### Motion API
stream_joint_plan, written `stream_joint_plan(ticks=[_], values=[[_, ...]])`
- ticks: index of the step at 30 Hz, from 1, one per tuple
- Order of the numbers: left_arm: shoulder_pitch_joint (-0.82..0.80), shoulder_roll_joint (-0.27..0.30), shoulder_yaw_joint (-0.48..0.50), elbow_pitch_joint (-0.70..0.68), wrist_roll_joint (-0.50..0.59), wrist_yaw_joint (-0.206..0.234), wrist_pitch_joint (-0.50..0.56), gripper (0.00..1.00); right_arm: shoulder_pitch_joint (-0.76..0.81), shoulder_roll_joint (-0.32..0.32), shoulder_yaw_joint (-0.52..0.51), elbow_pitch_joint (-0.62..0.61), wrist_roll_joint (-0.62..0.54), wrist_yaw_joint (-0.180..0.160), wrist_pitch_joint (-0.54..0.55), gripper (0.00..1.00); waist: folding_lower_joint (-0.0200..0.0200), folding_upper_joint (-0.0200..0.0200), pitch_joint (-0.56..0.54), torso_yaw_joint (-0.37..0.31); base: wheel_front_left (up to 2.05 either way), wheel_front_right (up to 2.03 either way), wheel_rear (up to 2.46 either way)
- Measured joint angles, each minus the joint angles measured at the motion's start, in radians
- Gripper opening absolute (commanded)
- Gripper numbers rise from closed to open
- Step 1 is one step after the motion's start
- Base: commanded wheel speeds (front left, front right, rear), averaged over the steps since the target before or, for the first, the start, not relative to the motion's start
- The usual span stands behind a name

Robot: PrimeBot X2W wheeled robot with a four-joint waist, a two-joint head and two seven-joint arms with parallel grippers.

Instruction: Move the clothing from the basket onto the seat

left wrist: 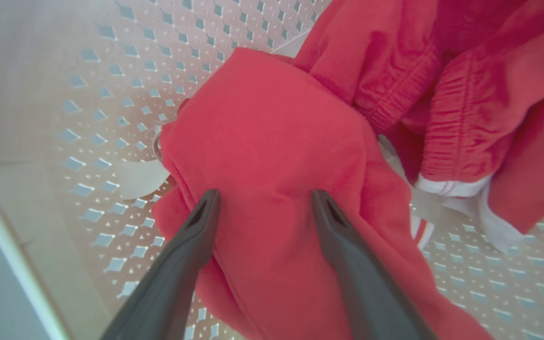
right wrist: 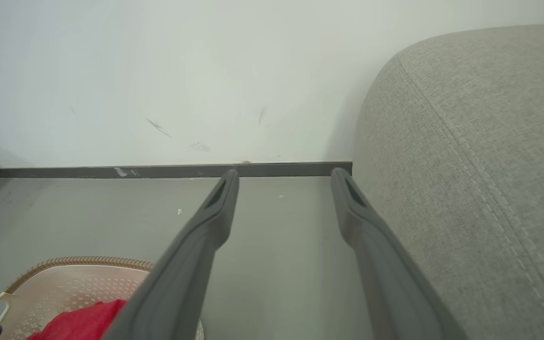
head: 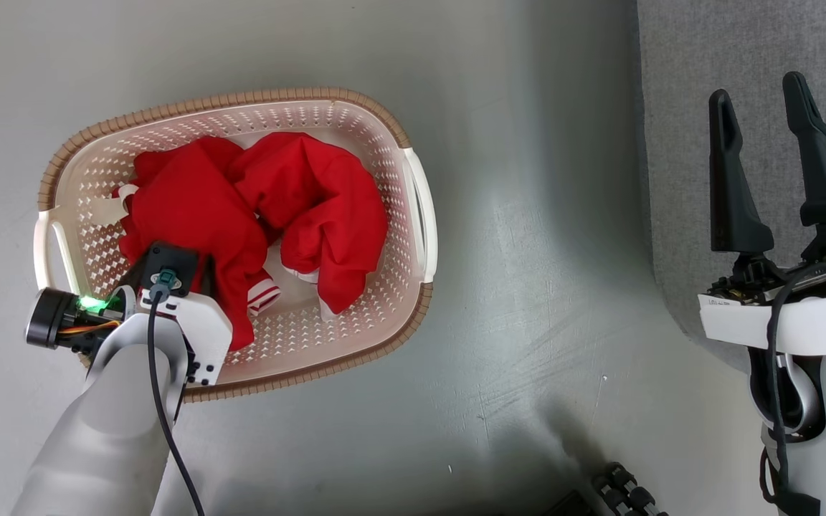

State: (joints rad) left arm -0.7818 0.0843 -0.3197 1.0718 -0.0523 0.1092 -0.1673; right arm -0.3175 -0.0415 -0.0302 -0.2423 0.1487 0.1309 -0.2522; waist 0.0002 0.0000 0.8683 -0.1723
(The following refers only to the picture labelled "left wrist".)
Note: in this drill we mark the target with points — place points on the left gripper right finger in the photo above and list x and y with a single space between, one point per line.
371 293

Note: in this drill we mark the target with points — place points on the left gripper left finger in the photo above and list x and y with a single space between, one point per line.
173 283

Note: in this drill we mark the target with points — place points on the red and white garment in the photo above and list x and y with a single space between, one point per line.
272 141

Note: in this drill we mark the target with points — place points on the red garment with waistband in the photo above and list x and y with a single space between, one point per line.
465 94

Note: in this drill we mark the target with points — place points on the white perforated laundry basket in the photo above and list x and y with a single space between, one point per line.
111 94

